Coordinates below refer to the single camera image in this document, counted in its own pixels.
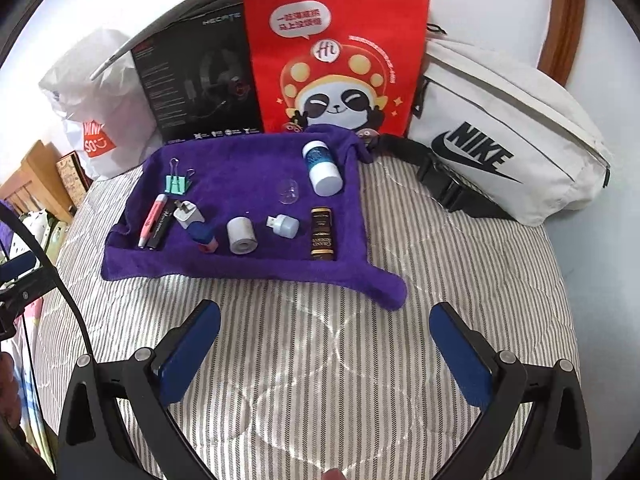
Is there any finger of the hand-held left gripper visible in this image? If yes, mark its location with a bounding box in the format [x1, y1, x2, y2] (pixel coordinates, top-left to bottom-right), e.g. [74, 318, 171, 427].
[0, 251, 39, 283]
[0, 282, 47, 317]

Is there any small blue jar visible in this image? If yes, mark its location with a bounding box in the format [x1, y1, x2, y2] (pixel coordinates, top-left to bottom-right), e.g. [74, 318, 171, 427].
[187, 222, 219, 253]

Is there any striped quilted bedspread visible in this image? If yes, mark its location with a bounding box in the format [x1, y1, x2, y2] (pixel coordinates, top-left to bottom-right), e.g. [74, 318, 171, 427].
[35, 152, 566, 480]

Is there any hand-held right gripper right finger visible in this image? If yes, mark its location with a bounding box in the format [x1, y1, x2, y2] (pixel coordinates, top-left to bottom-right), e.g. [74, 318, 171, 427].
[429, 301, 593, 480]

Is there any clear plastic cap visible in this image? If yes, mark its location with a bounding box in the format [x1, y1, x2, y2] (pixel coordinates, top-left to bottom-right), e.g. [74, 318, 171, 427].
[277, 177, 301, 206]

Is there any wooden door frame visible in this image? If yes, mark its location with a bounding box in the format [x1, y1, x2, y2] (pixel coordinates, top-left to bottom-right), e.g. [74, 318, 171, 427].
[537, 0, 587, 86]

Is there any printed pale cloth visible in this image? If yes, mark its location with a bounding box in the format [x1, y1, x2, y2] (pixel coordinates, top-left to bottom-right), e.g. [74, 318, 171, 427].
[15, 207, 68, 261]

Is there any pink highlighter pen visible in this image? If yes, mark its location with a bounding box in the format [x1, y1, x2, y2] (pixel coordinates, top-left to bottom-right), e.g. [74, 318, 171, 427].
[137, 194, 170, 248]

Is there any white plastic shopping bag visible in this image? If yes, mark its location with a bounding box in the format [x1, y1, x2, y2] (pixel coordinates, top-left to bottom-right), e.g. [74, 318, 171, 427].
[39, 27, 166, 179]

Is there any red paper panda bag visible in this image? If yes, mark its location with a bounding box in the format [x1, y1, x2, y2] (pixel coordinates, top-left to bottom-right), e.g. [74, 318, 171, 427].
[241, 0, 432, 136]

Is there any green binder clip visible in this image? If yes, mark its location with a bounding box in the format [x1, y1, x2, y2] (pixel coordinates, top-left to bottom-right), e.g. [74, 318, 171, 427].
[164, 157, 197, 195]

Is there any white waist bag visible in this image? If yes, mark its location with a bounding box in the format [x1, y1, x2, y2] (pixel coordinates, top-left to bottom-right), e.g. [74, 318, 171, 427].
[372, 22, 613, 226]

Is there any black headset box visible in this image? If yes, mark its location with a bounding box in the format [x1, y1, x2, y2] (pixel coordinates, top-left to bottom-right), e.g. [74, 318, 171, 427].
[90, 0, 281, 142]

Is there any black lighter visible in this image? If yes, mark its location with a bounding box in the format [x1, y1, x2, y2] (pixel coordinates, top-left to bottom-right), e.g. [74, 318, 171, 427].
[147, 199, 185, 251]

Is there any black gold mini bottle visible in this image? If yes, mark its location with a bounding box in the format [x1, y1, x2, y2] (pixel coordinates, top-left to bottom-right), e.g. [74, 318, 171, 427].
[309, 206, 337, 261]

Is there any black cable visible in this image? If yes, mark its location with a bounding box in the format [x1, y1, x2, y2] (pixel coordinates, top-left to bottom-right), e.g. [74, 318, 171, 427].
[0, 202, 99, 361]

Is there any small white USB light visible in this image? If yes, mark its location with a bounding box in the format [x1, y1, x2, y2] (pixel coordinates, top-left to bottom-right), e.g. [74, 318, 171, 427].
[265, 214, 300, 236]

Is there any white charger plug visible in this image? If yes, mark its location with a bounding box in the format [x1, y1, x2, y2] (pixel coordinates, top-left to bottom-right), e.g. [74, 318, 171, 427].
[172, 201, 206, 231]

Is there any white bottle blue label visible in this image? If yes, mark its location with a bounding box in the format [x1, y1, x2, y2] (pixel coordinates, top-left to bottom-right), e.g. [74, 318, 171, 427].
[301, 141, 345, 197]

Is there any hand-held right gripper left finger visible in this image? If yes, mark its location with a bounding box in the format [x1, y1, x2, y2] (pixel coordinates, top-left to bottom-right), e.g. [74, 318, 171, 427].
[57, 299, 222, 480]

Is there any purple towel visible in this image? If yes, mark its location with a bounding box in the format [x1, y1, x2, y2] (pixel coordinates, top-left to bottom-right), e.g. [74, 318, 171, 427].
[100, 125, 408, 311]

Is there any brown patterned book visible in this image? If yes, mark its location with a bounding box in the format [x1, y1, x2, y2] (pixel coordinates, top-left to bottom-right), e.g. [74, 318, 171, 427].
[55, 152, 93, 206]

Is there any white tape roll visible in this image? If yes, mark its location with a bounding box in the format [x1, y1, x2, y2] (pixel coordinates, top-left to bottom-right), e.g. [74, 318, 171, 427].
[226, 216, 258, 255]

